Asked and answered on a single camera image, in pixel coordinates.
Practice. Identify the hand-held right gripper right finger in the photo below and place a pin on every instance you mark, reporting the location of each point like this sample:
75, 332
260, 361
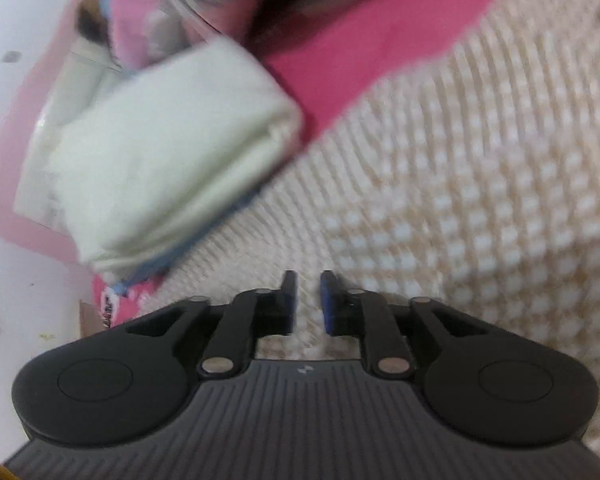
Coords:
327, 305

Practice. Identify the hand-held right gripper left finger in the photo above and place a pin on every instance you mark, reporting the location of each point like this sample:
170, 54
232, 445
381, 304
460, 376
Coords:
290, 305

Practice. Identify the beige checked knit cardigan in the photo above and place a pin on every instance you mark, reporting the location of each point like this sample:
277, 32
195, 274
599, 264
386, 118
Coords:
455, 185

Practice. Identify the folded blue cloth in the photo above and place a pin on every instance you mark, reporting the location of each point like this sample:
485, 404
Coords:
180, 252

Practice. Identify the folded cream cloth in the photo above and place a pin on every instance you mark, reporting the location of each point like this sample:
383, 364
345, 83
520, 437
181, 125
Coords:
170, 160

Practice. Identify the pink floral bed sheet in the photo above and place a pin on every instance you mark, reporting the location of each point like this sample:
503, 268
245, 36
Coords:
380, 25

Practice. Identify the pink grey floral quilt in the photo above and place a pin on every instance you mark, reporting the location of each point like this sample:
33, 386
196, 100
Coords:
140, 15

